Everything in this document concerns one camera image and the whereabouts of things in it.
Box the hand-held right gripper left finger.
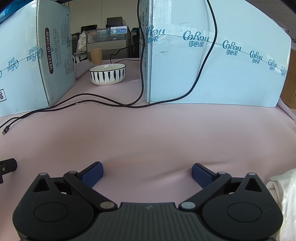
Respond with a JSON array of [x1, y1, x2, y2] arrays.
[[32, 161, 117, 212]]

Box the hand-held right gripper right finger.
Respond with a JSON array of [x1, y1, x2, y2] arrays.
[[178, 163, 265, 211]]

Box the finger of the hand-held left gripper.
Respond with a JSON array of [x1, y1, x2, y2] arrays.
[[0, 158, 18, 184]]

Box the white t-shirt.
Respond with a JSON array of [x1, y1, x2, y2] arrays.
[[266, 169, 296, 241]]

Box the light blue carton white label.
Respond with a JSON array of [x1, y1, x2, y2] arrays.
[[0, 0, 77, 117]]

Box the white bowl black stripes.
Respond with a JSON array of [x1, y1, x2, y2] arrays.
[[89, 64, 126, 86]]

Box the light blue carton picture print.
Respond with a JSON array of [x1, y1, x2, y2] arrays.
[[137, 0, 292, 108]]

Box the grey folded cloth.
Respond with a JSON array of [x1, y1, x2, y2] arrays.
[[74, 61, 94, 79]]

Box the brown paper cup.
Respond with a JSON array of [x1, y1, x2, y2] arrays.
[[90, 48, 103, 66]]

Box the brown cardboard box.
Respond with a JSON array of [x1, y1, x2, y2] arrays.
[[279, 39, 296, 108]]

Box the grey office partition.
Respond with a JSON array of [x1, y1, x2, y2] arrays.
[[85, 26, 131, 65]]

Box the white plastic bag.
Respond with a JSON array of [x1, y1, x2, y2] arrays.
[[77, 32, 88, 52]]

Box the blue wipes pack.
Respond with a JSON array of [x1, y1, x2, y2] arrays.
[[0, 2, 37, 25]]

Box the black monitor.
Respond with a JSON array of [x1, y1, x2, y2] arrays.
[[107, 17, 123, 27]]

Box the black cable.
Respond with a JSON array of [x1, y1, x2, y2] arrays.
[[0, 0, 146, 136], [0, 0, 218, 130], [110, 38, 141, 65]]

